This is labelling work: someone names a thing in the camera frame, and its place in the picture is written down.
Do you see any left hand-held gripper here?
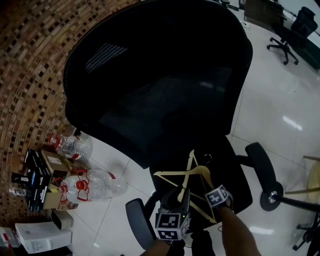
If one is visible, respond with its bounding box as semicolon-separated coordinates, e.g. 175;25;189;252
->
154;187;193;241

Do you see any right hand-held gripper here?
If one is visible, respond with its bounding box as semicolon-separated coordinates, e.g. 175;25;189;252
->
204;184;235;210

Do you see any wooden hanger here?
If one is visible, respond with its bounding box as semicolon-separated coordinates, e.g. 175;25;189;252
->
284;154;320;196
152;153;218;224
176;149;200;203

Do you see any person's right forearm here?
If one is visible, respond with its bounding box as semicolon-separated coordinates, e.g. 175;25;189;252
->
216;205;263;256

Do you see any person's left forearm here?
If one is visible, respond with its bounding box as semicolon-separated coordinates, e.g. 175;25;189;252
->
138;238;176;256

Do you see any person's black trouser leg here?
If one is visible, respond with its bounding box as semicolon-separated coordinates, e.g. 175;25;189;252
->
172;229;216;256

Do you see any clear water jug red cap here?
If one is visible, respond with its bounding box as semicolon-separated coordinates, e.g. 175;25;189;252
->
82;168;129;198
48;131;94;161
57;174;114;204

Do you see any black coat rack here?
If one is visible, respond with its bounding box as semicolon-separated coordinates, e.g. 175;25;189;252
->
259;181;320;213

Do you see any grey rounded device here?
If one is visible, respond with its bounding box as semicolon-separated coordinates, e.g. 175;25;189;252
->
49;208;75;231

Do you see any black office chair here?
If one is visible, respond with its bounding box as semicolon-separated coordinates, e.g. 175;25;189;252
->
62;0;278;251
266;6;319;66

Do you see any brown cardboard box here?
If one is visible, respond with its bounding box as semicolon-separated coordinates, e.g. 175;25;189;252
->
40;149;71;174
41;186;63;211

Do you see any white box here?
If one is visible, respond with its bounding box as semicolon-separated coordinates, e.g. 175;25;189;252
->
14;220;74;255

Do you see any black printed box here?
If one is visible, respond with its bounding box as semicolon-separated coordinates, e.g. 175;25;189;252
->
24;148;53;211

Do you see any small black bottle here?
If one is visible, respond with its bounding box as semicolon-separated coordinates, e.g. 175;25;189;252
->
10;172;31;184

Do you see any small clear plastic bottle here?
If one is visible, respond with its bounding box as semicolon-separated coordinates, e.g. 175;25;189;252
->
8;187;27;198

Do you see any red label bottle pack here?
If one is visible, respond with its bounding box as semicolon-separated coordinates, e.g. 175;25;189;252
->
0;225;21;249

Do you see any dark wooden cabinet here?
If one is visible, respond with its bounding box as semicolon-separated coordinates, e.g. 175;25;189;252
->
243;0;288;26

